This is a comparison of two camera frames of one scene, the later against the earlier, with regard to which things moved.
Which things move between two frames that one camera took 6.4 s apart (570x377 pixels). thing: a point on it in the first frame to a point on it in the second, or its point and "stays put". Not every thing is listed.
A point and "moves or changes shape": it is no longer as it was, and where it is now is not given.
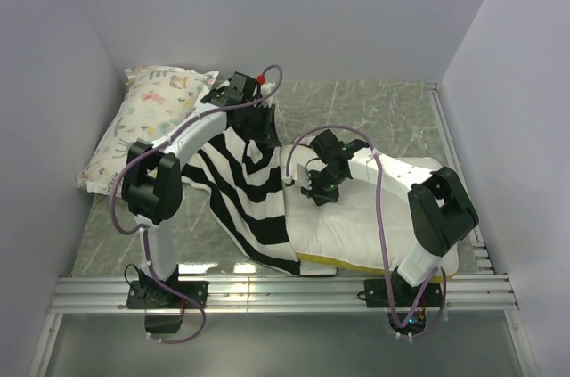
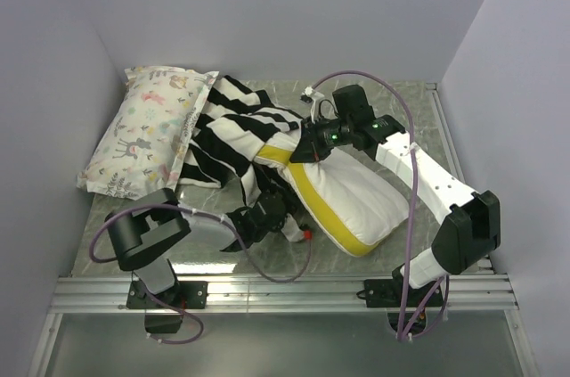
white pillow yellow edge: x=349 y=231 moves or changes shape
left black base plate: x=146 y=294 stays put
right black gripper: x=319 y=198 to x=309 y=147
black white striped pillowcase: x=247 y=183 moves or changes shape
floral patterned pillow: x=152 y=99 stays put
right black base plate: x=403 y=294 stays put
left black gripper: x=267 y=133 to x=289 y=200
